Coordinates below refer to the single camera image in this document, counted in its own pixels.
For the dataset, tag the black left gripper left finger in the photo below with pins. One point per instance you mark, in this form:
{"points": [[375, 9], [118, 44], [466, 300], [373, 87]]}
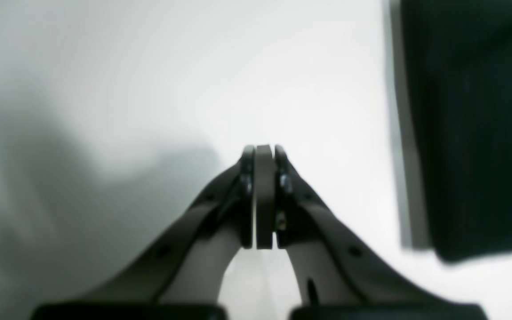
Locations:
{"points": [[179, 276]]}

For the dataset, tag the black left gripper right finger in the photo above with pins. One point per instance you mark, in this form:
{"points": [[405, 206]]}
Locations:
{"points": [[339, 277]]}

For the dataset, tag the black T-shirt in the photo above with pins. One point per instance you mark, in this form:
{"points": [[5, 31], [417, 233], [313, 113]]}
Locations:
{"points": [[458, 59]]}

